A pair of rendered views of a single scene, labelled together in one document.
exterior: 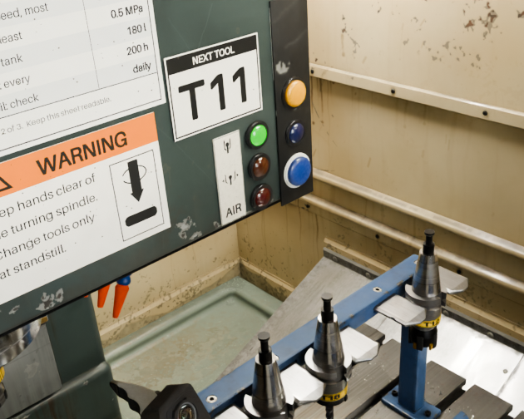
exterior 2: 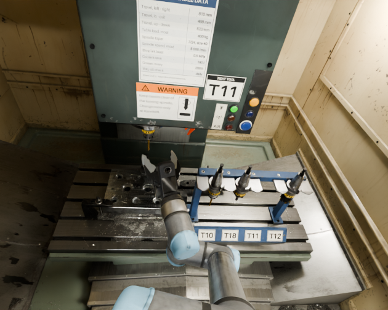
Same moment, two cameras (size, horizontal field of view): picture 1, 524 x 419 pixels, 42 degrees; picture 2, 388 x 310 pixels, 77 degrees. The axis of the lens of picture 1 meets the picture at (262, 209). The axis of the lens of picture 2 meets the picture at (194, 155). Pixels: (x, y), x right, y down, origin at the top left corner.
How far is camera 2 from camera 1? 0.26 m
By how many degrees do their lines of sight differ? 29
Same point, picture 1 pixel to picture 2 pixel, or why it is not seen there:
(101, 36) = (188, 61)
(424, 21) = (381, 92)
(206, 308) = (251, 146)
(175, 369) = (228, 157)
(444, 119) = (363, 134)
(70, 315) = not seen: hidden behind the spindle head
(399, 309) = (279, 185)
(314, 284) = (284, 160)
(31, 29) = (166, 51)
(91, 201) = (170, 104)
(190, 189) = (204, 114)
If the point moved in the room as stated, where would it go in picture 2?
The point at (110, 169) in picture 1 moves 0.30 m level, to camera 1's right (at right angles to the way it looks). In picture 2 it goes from (179, 98) to (286, 155)
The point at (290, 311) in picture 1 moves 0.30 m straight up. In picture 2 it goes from (271, 163) to (287, 131)
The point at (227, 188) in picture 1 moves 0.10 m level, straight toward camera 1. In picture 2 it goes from (217, 119) to (197, 136)
